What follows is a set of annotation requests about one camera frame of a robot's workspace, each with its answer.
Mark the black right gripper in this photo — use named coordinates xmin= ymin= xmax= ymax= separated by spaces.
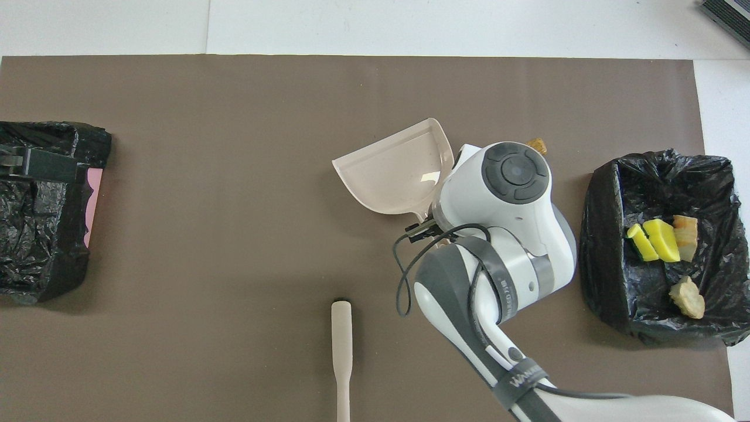
xmin=404 ymin=218 xmax=455 ymax=242

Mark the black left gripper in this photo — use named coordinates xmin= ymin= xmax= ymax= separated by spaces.
xmin=0 ymin=148 xmax=78 ymax=183

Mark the beige plastic dustpan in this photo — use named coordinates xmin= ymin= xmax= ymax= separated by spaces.
xmin=331 ymin=117 xmax=455 ymax=223

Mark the beige brush with black bristles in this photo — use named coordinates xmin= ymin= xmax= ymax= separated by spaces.
xmin=330 ymin=300 xmax=354 ymax=422

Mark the yellow and green sponge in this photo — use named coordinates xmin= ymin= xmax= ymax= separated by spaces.
xmin=626 ymin=223 xmax=660 ymax=263

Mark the wavy yellow sponge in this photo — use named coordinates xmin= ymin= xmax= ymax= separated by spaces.
xmin=642 ymin=218 xmax=681 ymax=263

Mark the long pale bread chunk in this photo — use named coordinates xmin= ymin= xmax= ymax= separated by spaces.
xmin=672 ymin=215 xmax=700 ymax=262

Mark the round pale bread chunk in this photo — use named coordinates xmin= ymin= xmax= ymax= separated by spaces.
xmin=669 ymin=276 xmax=706 ymax=320

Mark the pink plastic bin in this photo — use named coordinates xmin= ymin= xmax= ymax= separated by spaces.
xmin=84 ymin=168 xmax=104 ymax=249

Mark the black trash bag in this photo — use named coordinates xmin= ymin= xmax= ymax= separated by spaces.
xmin=579 ymin=149 xmax=750 ymax=346
xmin=0 ymin=121 xmax=113 ymax=305

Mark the brown table mat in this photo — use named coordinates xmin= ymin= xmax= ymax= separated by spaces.
xmin=0 ymin=55 xmax=736 ymax=422

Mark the dark ribbed device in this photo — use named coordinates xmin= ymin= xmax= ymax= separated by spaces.
xmin=699 ymin=0 xmax=750 ymax=50

